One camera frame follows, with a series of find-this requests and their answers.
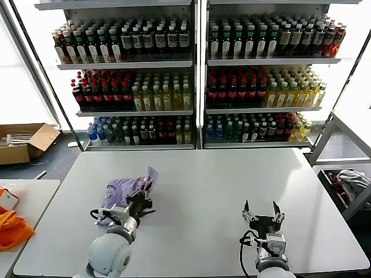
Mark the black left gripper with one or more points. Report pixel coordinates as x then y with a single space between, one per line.
139 204

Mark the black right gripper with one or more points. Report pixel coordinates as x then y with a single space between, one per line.
265 224

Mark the purple t-shirt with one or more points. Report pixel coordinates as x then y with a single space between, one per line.
119 188

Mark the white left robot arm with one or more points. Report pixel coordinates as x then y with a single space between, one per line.
110 255

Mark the dark bottle white cap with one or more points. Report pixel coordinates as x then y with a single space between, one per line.
126 136
134 136
254 132
245 132

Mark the small dark bottle grey label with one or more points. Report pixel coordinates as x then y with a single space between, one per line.
143 131
152 131
271 129
262 129

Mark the small cola bottle red label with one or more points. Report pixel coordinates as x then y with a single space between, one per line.
288 126
170 132
279 128
161 132

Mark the green soda bottle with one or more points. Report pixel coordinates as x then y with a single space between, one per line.
237 131
228 131
110 135

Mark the pale green drink bottle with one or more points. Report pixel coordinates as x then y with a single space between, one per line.
178 135
187 135

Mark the blue water bottle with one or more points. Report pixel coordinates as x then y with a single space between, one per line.
218 131
91 135
101 135
208 131

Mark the black storage bin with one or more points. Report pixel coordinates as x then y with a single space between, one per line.
327 185

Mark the red garment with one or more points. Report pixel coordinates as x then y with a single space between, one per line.
336 179

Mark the small white flat object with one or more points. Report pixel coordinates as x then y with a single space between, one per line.
72 143

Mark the yellow juice bottle white cap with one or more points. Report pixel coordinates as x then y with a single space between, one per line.
305 131
296 132

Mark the grey garment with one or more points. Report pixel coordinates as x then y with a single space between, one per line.
352 181

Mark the cola bottle red cap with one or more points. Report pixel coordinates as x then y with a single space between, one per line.
97 97
107 97
116 97
261 92
221 93
251 92
232 93
76 96
242 93
211 93
126 96
87 97

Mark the white side table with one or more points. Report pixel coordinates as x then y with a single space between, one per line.
40 199

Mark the short white stick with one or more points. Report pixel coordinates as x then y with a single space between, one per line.
40 174

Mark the grey metal shelf unit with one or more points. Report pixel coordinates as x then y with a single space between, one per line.
272 61
124 64

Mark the brown cardboard box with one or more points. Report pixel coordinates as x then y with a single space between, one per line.
17 152

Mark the white strips bundle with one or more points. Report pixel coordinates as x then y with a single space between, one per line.
16 138

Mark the orange cloth bag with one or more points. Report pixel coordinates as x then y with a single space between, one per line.
11 231

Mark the thin black pole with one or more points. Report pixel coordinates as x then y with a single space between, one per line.
52 86

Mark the dark drink bottle grey label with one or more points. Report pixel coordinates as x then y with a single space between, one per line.
147 39
183 38
307 36
125 39
137 39
159 39
318 36
171 39

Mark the dark bottle beige label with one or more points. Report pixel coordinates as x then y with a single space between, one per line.
295 38
284 38

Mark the orange drink bottle grey label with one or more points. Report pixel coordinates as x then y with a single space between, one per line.
337 36
328 38

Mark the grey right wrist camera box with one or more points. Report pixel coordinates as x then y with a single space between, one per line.
275 243

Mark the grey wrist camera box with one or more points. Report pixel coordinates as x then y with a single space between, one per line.
275 243
120 212

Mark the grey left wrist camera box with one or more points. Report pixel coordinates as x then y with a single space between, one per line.
120 212

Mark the grey metal frame table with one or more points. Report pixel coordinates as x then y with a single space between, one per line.
324 138

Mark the grey window frame post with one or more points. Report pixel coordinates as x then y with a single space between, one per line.
33 71

